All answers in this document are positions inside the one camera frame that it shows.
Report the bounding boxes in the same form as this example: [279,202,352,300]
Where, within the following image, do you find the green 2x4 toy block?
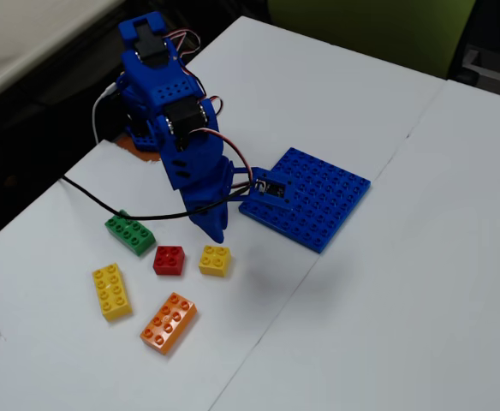
[104,209,157,258]

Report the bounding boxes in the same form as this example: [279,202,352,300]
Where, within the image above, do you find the yellow 2x2 toy block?
[198,244,235,278]

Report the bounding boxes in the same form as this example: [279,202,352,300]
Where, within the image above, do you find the green chair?
[266,0,478,80]

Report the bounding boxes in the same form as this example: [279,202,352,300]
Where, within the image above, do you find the blue 8x8 studded baseplate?
[238,146,372,255]

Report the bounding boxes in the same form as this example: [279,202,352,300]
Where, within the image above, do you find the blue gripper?
[155,115,237,246]

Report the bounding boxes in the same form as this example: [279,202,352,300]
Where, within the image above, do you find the blue-mounted wrist camera module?
[238,166,295,211]

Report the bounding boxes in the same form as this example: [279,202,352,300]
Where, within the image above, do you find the orange 2x4 toy block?
[140,291,199,356]

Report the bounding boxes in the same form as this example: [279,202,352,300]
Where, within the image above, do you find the white side table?
[0,0,125,112]

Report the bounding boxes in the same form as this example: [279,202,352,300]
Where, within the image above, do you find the black cable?
[60,175,259,222]

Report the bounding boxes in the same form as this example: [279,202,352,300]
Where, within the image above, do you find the white cable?
[92,81,118,146]

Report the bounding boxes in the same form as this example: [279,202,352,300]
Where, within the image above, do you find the yellow 2x4 toy block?
[92,262,134,323]

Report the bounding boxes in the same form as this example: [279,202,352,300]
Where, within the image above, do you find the red 2x2 toy block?
[152,245,187,277]

